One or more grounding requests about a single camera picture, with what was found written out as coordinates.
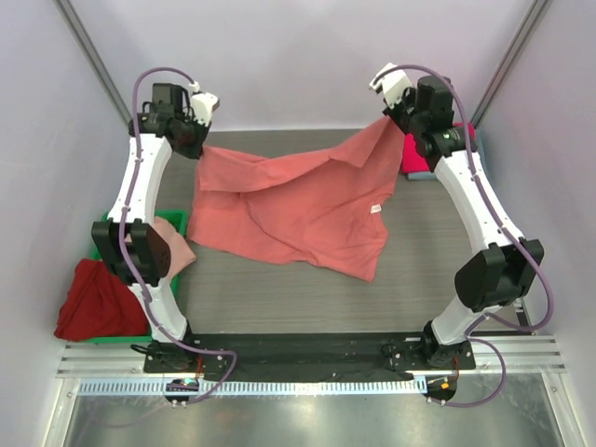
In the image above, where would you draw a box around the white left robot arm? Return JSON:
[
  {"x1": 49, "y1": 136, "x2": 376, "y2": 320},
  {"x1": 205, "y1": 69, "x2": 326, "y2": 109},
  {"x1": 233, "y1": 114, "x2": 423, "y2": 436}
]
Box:
[{"x1": 91, "y1": 82, "x2": 219, "y2": 373}]

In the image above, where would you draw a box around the aluminium frame rail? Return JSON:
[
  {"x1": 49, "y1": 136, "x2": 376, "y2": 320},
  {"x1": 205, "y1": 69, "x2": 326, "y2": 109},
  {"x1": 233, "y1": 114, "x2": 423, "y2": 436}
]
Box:
[{"x1": 57, "y1": 333, "x2": 566, "y2": 383}]

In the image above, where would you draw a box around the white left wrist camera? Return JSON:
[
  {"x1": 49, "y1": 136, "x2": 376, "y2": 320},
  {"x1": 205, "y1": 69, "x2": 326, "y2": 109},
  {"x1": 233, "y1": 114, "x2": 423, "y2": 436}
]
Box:
[{"x1": 189, "y1": 82, "x2": 220, "y2": 128}]

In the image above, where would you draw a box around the folded magenta t shirt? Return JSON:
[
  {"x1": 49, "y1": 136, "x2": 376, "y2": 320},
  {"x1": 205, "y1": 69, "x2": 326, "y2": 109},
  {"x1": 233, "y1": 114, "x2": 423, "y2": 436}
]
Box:
[{"x1": 403, "y1": 123, "x2": 467, "y2": 175}]

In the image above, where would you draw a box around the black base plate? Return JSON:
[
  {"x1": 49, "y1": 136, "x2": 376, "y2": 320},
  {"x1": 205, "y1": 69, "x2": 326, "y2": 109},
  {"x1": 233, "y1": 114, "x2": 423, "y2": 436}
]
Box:
[{"x1": 131, "y1": 332, "x2": 476, "y2": 383}]

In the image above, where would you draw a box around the right aluminium corner post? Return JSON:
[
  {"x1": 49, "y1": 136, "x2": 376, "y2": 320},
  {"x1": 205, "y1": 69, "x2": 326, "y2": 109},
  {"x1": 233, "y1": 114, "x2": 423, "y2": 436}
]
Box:
[{"x1": 471, "y1": 0, "x2": 552, "y2": 129}]

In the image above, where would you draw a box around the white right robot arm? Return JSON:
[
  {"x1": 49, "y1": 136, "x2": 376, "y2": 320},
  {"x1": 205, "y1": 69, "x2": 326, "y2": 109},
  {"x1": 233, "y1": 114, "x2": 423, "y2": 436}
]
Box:
[{"x1": 372, "y1": 70, "x2": 544, "y2": 369}]

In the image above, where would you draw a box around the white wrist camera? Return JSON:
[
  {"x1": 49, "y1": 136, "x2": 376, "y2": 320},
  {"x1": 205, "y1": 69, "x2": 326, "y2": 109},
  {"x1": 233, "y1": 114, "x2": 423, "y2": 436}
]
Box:
[
  {"x1": 369, "y1": 62, "x2": 413, "y2": 109},
  {"x1": 189, "y1": 82, "x2": 220, "y2": 128}
]

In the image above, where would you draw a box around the dark red t shirt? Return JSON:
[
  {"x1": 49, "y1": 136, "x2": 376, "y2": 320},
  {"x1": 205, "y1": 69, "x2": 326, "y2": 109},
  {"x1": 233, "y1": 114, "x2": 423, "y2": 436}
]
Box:
[{"x1": 54, "y1": 259, "x2": 149, "y2": 342}]

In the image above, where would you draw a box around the aluminium corner post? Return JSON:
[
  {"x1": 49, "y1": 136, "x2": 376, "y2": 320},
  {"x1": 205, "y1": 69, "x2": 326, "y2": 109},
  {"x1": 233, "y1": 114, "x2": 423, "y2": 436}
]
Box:
[
  {"x1": 471, "y1": 0, "x2": 552, "y2": 129},
  {"x1": 52, "y1": 0, "x2": 132, "y2": 127}
]

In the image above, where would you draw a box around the folded grey-blue t shirt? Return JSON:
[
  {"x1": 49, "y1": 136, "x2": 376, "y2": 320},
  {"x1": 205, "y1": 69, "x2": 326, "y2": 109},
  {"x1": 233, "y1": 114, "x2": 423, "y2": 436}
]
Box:
[{"x1": 405, "y1": 139, "x2": 485, "y2": 182}]

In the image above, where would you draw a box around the coral pink t shirt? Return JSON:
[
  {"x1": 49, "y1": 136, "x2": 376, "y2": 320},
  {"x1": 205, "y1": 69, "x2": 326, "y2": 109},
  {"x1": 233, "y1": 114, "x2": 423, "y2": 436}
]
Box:
[{"x1": 187, "y1": 117, "x2": 405, "y2": 282}]

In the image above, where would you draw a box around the left aluminium corner post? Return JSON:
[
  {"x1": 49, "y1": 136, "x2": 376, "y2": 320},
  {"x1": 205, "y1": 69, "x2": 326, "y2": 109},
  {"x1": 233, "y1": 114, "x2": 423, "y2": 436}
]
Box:
[{"x1": 52, "y1": 0, "x2": 132, "y2": 127}]

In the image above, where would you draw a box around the green plastic bin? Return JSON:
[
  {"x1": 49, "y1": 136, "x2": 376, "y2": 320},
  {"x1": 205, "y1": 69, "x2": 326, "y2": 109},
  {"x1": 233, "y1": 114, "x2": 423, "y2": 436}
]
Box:
[{"x1": 83, "y1": 210, "x2": 188, "y2": 345}]

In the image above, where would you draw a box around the slotted cable duct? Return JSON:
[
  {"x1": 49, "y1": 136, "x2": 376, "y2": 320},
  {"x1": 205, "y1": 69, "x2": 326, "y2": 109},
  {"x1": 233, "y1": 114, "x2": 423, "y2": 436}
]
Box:
[{"x1": 78, "y1": 376, "x2": 427, "y2": 398}]

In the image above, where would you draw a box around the pale pink t shirt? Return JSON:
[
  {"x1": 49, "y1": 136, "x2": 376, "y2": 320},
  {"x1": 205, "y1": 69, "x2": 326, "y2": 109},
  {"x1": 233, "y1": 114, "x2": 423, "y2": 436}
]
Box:
[{"x1": 154, "y1": 217, "x2": 196, "y2": 279}]

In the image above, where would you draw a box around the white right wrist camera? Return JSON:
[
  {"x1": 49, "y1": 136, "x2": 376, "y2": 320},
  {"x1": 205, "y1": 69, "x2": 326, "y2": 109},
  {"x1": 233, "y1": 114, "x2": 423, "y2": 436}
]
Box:
[{"x1": 369, "y1": 62, "x2": 413, "y2": 109}]

